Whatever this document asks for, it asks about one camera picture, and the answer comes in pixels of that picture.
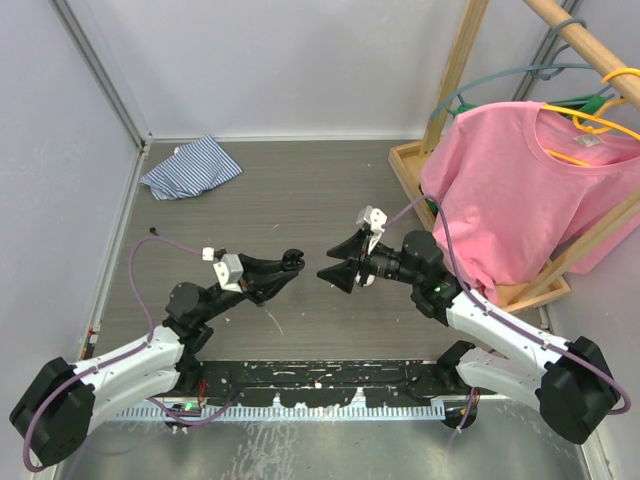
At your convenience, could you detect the green garment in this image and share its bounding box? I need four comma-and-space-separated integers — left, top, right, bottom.
426, 199, 439, 217

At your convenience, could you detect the green hanger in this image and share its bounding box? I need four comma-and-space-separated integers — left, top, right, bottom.
447, 94, 614, 117

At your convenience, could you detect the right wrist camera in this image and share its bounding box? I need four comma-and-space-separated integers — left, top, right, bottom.
356, 206, 387, 255

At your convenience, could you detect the wooden clothes rack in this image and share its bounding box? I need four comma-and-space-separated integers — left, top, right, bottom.
389, 1, 639, 312

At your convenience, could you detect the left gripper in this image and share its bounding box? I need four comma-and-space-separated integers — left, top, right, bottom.
199, 254, 296, 323

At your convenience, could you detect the black round charging case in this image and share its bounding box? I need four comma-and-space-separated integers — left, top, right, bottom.
281, 248, 305, 272

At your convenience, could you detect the aluminium frame post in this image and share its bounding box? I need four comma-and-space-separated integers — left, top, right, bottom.
50, 1, 149, 151

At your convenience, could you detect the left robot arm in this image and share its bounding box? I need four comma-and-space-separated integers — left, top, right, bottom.
9, 248, 305, 473

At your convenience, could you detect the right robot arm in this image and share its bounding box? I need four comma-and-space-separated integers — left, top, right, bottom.
317, 227, 621, 444

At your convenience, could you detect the blue striped cloth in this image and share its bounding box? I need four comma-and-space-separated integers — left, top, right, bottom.
140, 135, 243, 201

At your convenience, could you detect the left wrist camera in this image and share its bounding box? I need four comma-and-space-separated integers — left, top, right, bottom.
213, 254, 244, 293

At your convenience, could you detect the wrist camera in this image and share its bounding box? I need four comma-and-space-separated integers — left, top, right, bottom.
213, 254, 244, 293
356, 206, 387, 255

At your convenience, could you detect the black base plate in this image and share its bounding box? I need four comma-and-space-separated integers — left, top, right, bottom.
142, 358, 499, 409

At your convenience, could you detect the grey-blue hanger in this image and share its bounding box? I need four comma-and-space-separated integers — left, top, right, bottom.
429, 17, 609, 120

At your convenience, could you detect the pink t-shirt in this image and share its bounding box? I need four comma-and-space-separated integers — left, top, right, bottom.
420, 102, 639, 302

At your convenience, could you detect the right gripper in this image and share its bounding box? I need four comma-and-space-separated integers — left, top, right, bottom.
316, 227, 422, 294

